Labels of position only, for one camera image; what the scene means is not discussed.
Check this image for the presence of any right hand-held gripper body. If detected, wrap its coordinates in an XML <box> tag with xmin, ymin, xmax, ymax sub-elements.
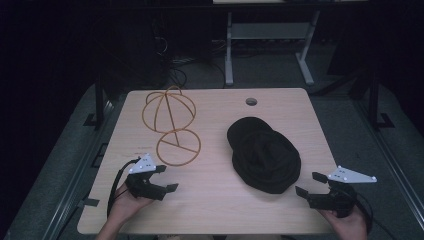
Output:
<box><xmin>307</xmin><ymin>165</ymin><xmax>378</xmax><ymax>219</ymax></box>

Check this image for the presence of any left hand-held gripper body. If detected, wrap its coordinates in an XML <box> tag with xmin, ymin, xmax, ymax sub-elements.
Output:
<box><xmin>124</xmin><ymin>153</ymin><xmax>168</xmax><ymax>201</ymax></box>

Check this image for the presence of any black cap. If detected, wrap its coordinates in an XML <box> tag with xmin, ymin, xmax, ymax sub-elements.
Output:
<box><xmin>226</xmin><ymin>116</ymin><xmax>302</xmax><ymax>195</ymax></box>

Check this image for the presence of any person's left hand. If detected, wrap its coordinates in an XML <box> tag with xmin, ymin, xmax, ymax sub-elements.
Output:
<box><xmin>107</xmin><ymin>185</ymin><xmax>155</xmax><ymax>226</ymax></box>

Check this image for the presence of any person's right hand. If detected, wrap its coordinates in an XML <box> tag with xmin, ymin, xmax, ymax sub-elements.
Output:
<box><xmin>317</xmin><ymin>205</ymin><xmax>369</xmax><ymax>240</ymax></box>

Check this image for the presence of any grey tape tab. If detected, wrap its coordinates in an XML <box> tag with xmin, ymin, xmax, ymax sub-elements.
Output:
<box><xmin>79</xmin><ymin>197</ymin><xmax>101</xmax><ymax>208</ymax></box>

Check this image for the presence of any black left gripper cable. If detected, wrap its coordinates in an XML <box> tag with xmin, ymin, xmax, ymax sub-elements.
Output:
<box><xmin>106</xmin><ymin>158</ymin><xmax>142</xmax><ymax>218</ymax></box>

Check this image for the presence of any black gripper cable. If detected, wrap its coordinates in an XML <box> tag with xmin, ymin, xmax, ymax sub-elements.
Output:
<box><xmin>106</xmin><ymin>158</ymin><xmax>142</xmax><ymax>218</ymax></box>
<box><xmin>354</xmin><ymin>192</ymin><xmax>375</xmax><ymax>235</ymax></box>

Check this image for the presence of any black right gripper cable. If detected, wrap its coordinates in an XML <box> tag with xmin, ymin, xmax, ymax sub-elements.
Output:
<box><xmin>354</xmin><ymin>192</ymin><xmax>375</xmax><ymax>235</ymax></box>

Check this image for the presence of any black metal post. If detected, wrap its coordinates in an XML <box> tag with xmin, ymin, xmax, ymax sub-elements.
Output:
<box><xmin>83</xmin><ymin>75</ymin><xmax>107</xmax><ymax>130</ymax></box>
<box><xmin>366</xmin><ymin>68</ymin><xmax>396</xmax><ymax>131</ymax></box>

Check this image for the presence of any bundle of floor cables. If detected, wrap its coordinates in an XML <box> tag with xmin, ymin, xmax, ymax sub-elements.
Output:
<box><xmin>159</xmin><ymin>36</ymin><xmax>228</xmax><ymax>88</ymax></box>

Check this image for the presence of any grey metal table frame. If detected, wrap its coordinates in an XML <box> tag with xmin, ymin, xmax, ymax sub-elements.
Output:
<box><xmin>224</xmin><ymin>9</ymin><xmax>322</xmax><ymax>87</ymax></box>

